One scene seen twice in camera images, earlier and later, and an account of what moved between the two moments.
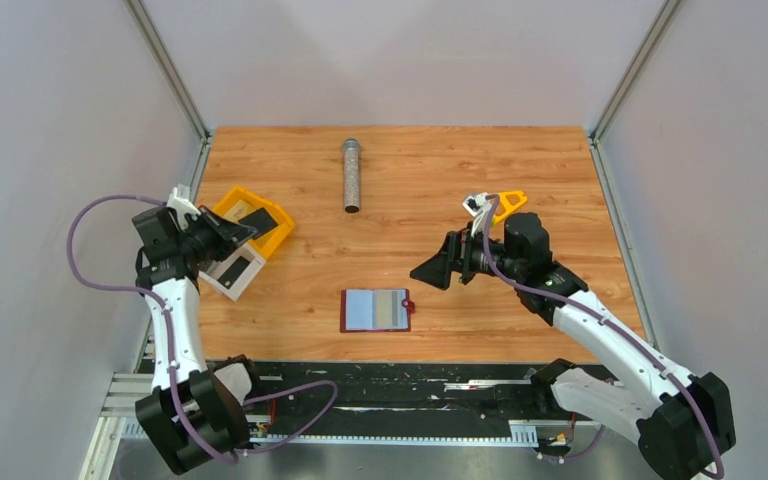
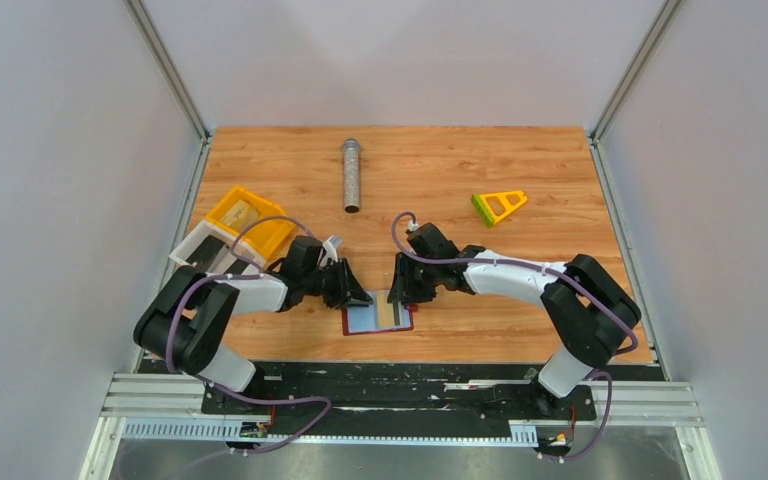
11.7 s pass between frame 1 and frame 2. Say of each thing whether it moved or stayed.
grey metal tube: stayed
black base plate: stayed
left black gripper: moved
